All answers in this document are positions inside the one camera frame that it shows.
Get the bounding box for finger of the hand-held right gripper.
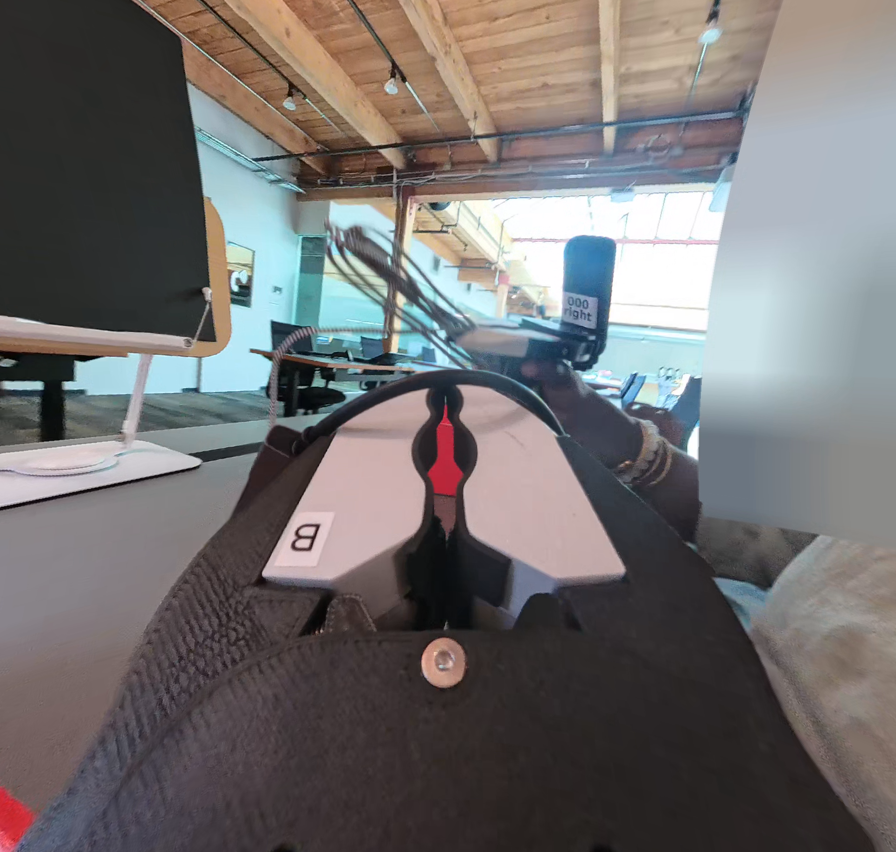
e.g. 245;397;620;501
456;325;562;360

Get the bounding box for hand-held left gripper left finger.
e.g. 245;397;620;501
261;386;450;588

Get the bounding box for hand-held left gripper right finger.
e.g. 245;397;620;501
445;384;627;613

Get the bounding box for braided usb-c cable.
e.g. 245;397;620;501
268;224;485;441

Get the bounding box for person's right forearm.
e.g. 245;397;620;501
630;404;702;543

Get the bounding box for person's right hand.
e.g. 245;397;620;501
521;358;644;469

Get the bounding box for wooden office desk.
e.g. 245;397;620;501
251;346;424;413

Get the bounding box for black office chair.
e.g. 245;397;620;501
269;320;347;417

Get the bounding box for wooden board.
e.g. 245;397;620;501
201;197;234;358

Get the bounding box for round white charging disc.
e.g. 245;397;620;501
10;446;119;476

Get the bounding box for person's beige trousers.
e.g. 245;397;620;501
696;516;896;852

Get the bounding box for black display panel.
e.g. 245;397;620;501
0;0;218;357

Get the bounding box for black cord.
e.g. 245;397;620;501
305;369;569;441

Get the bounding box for wooden support post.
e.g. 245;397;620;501
386;187;418;357

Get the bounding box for beaded bracelets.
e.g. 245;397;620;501
612;418;675;493

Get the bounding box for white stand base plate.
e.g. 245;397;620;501
0;437;203;511

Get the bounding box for framed wall picture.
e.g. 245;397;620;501
225;241;256;308

